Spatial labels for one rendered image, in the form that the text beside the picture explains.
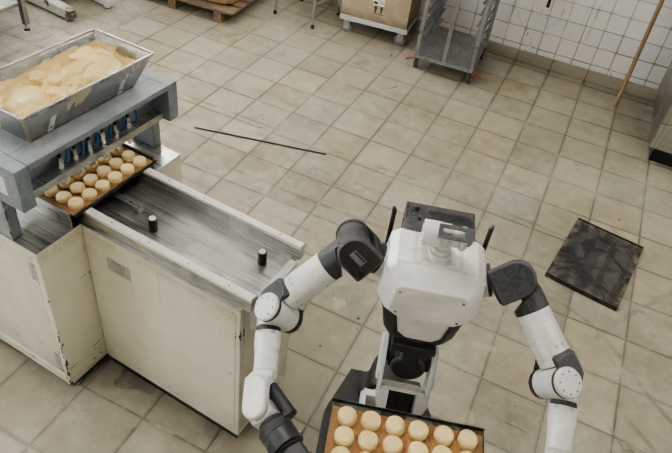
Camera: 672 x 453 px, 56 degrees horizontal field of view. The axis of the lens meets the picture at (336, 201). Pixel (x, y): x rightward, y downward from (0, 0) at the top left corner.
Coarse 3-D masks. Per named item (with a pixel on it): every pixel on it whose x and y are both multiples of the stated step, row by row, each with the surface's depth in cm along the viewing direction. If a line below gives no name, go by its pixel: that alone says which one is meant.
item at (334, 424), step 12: (336, 408) 163; (336, 420) 161; (360, 420) 161; (384, 420) 162; (360, 432) 159; (384, 432) 160; (432, 432) 161; (456, 432) 162; (336, 444) 156; (408, 444) 158; (432, 444) 159; (456, 444) 159; (480, 444) 160
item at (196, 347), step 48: (144, 192) 237; (96, 240) 221; (192, 240) 221; (240, 240) 223; (96, 288) 242; (144, 288) 222; (192, 288) 206; (144, 336) 242; (192, 336) 223; (240, 336) 208; (288, 336) 253; (192, 384) 243; (240, 384) 226; (240, 432) 248
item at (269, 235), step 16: (144, 176) 239; (160, 176) 236; (176, 192) 234; (192, 192) 231; (208, 208) 230; (224, 208) 226; (240, 224) 225; (256, 224) 222; (272, 240) 221; (288, 240) 217
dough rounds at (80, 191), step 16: (96, 160) 239; (112, 160) 237; (128, 160) 240; (144, 160) 239; (80, 176) 228; (96, 176) 229; (112, 176) 230; (128, 176) 234; (48, 192) 219; (64, 192) 220; (80, 192) 223; (96, 192) 222; (64, 208) 217; (80, 208) 218
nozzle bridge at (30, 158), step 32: (128, 96) 224; (160, 96) 238; (0, 128) 202; (64, 128) 206; (96, 128) 209; (0, 160) 190; (32, 160) 191; (64, 160) 214; (0, 192) 197; (32, 192) 195; (0, 224) 209
